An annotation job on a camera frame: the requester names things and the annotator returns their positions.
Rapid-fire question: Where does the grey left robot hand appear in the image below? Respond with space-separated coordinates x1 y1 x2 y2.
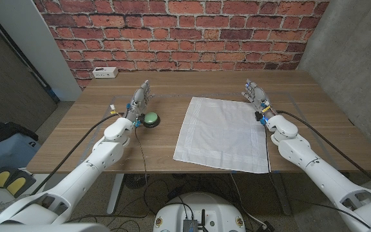
124 79 153 122

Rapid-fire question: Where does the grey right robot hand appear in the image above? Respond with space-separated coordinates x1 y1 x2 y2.
241 79 278 121

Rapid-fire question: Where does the white handkerchief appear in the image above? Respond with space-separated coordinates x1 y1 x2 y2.
173 96 271 174

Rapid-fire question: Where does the green push button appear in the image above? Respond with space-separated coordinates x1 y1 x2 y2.
142 111 161 128

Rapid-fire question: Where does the white power strip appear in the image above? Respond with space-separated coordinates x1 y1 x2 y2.
92 66 119 79

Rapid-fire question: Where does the red brick print backdrop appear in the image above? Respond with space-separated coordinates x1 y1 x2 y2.
32 0 330 90

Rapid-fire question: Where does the black floor fan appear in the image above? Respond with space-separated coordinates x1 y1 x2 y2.
123 173 147 189

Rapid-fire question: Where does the white table leg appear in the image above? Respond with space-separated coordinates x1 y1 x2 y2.
106 173 125 215

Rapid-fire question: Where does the grey table leg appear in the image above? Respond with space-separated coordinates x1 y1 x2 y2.
271 173 292 216

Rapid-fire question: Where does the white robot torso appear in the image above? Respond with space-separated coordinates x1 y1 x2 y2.
153 192 247 232

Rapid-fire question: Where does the small grey electronics box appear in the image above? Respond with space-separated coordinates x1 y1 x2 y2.
182 218 199 232

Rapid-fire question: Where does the yellow foot pedal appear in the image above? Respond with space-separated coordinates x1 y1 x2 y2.
5 170 37 198
0 166 12 189

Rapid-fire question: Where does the thin black cable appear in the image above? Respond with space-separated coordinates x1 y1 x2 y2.
133 126 149 194
263 124 272 181

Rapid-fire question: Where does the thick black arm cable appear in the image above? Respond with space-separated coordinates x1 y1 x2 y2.
30 111 126 196
276 110 371 195

